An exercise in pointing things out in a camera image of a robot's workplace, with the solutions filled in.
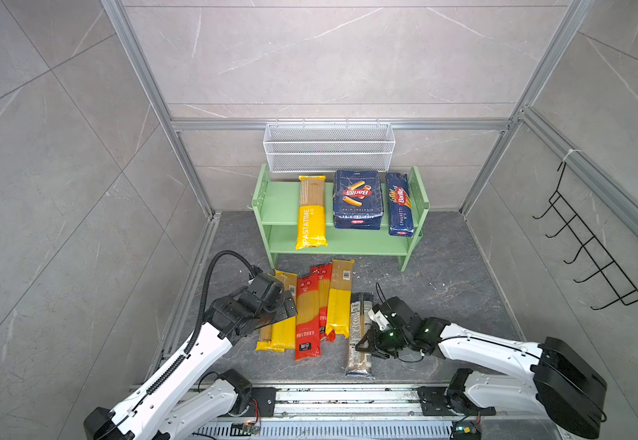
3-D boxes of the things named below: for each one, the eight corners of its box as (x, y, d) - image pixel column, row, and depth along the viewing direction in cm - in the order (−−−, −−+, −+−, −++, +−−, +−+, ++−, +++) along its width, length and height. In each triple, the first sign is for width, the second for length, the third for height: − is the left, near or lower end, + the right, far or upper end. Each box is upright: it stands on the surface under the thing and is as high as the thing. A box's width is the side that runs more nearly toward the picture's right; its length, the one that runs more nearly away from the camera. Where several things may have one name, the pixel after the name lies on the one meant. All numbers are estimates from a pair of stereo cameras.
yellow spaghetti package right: (325, 333, 87) (325, 329, 84) (332, 263, 104) (332, 257, 101) (350, 336, 86) (351, 331, 83) (353, 265, 104) (354, 259, 101)
